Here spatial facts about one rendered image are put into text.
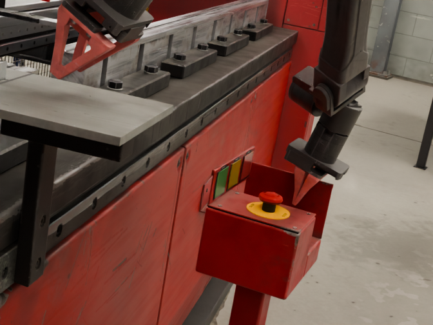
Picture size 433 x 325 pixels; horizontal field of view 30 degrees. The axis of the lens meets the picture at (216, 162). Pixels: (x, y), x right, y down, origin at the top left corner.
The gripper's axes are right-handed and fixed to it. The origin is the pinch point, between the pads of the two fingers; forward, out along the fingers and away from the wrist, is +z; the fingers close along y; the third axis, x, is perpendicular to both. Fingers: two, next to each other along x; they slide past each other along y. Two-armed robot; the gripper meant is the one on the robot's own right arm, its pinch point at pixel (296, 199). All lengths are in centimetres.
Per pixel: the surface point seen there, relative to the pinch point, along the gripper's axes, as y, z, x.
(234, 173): 10.7, -0.8, 6.1
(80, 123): 14, -19, 62
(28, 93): 24, -17, 56
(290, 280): -7.2, 6.7, 14.4
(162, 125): 26.6, -1.1, 4.5
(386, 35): 95, 63, -659
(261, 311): -4.5, 18.0, 7.7
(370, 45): 108, 82, -681
